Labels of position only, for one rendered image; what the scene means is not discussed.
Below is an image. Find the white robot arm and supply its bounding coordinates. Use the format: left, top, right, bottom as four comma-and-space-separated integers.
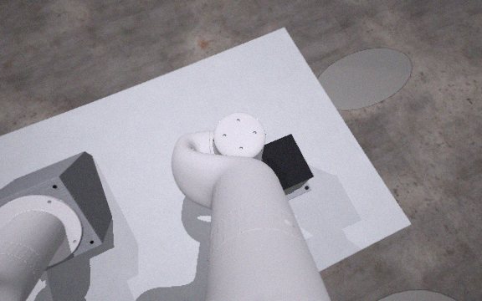
0, 112, 331, 301

